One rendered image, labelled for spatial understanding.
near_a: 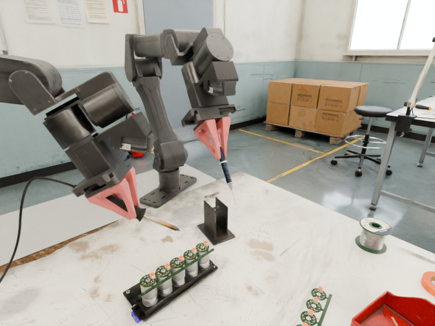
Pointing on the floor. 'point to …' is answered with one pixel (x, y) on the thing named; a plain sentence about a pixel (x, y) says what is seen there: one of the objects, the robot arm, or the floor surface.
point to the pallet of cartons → (315, 107)
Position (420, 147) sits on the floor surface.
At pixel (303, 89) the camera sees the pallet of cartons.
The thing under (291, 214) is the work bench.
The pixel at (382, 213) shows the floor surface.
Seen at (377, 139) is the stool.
